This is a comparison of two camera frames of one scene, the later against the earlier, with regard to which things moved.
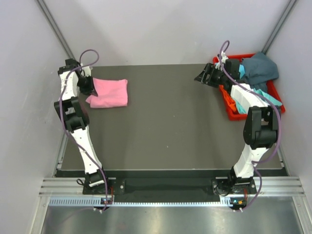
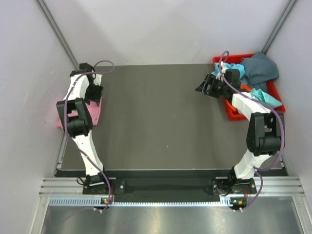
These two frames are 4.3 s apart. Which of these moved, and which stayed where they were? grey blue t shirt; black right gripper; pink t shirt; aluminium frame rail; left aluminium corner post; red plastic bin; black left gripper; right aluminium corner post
Moved: black right gripper; pink t shirt; black left gripper
Stayed: aluminium frame rail; red plastic bin; grey blue t shirt; left aluminium corner post; right aluminium corner post
